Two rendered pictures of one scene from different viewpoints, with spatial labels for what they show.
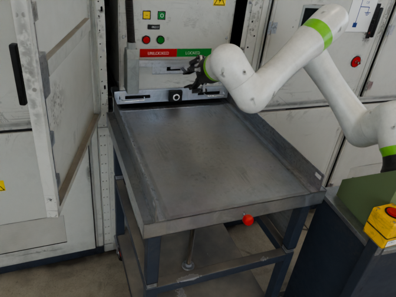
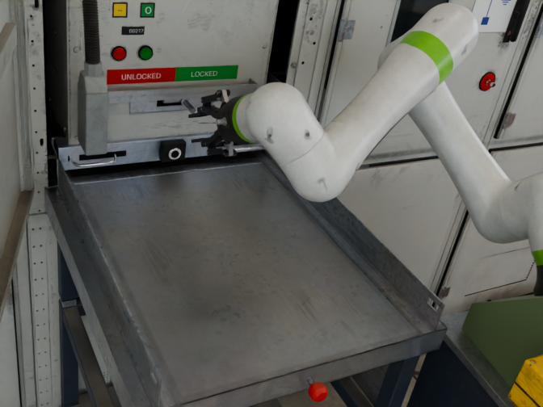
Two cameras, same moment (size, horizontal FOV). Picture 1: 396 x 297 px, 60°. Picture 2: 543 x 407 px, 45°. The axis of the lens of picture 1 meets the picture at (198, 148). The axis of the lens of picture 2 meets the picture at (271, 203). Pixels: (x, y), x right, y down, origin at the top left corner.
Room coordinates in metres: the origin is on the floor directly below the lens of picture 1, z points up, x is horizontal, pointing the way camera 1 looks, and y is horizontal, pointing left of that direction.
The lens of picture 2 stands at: (0.00, 0.07, 1.66)
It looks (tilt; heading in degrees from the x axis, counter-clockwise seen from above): 32 degrees down; 352
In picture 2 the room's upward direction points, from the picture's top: 10 degrees clockwise
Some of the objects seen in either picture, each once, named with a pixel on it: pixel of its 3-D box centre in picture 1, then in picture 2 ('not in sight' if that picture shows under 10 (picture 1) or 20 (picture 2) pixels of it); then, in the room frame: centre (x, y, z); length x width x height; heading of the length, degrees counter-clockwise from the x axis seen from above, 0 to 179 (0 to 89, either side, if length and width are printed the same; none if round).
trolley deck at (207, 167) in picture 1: (203, 152); (229, 262); (1.11, -0.02, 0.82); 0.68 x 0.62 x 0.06; 24
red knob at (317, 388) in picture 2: (246, 217); (315, 388); (0.78, -0.17, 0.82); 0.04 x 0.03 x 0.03; 24
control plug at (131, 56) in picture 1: (131, 69); (92, 111); (1.31, 0.30, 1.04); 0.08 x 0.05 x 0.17; 24
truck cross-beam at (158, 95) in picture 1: (172, 92); (167, 144); (1.47, 0.14, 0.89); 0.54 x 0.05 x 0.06; 114
